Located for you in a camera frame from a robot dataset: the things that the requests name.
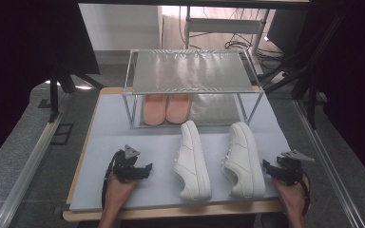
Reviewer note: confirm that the aluminium rail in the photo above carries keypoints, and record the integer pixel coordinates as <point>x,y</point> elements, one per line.
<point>326,164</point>
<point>31,164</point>

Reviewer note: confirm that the pink slipper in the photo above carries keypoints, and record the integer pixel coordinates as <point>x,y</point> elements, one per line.
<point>178,108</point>
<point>154,109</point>

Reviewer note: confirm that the white metal desk frame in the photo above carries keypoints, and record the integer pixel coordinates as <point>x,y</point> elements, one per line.
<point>225,27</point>

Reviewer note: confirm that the black metal stand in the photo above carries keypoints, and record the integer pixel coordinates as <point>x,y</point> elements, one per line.
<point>304,79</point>
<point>60,82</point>

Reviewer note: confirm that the dark curtain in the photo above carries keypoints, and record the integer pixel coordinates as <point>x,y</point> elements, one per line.
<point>19,63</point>
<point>358,79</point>

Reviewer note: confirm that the light grey table mat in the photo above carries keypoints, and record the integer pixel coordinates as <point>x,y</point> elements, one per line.
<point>107,133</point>

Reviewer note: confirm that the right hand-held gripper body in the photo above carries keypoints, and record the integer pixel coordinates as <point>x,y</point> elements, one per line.
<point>290,172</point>

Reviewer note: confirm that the white sneaker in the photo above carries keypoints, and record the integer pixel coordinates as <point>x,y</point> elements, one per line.
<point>245,161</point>
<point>193,161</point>

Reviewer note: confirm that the metal two-tier shoe rack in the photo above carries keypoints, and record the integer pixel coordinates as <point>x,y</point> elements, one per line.
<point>190,72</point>

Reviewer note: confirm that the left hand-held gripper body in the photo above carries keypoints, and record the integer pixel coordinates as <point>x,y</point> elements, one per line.
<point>125,167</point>

